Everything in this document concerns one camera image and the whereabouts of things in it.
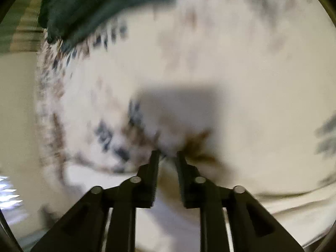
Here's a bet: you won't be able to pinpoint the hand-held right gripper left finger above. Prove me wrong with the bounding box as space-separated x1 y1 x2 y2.
31 150 160 252

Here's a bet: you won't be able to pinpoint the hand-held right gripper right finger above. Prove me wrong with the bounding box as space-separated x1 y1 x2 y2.
175 151 305 252

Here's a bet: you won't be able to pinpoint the white patterned pants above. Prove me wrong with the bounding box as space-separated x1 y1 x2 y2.
35 0 336 248

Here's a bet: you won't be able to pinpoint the dark green cloth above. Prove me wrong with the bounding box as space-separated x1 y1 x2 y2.
39 0 176 48

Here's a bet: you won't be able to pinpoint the striped green cloth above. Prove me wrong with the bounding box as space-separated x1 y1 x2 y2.
0 0 49 53

